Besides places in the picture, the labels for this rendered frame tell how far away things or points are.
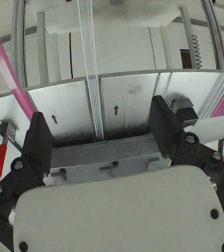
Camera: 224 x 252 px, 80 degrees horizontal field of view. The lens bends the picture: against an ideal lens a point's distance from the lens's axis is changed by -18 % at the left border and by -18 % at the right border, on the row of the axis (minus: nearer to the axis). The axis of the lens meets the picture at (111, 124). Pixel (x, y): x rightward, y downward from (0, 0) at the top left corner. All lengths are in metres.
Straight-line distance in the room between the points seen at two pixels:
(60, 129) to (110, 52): 1.73
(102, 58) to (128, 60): 0.31
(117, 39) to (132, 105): 1.80
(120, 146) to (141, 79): 0.15
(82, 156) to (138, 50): 1.84
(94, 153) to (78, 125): 0.07
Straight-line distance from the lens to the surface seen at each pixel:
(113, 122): 0.32
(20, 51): 0.54
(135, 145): 0.34
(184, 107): 0.32
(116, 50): 2.01
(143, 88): 0.26
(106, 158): 0.33
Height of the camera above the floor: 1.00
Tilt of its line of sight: 12 degrees up
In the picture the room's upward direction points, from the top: 173 degrees clockwise
